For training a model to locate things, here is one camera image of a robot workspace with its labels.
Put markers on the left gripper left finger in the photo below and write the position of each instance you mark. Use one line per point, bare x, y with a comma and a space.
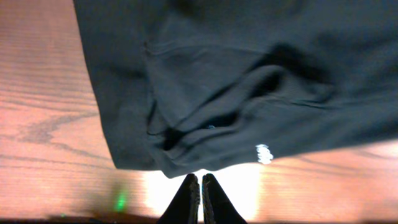
183, 209

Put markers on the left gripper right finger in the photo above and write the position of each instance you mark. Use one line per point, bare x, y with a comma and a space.
217, 208

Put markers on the black t-shirt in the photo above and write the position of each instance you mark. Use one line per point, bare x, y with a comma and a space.
189, 85

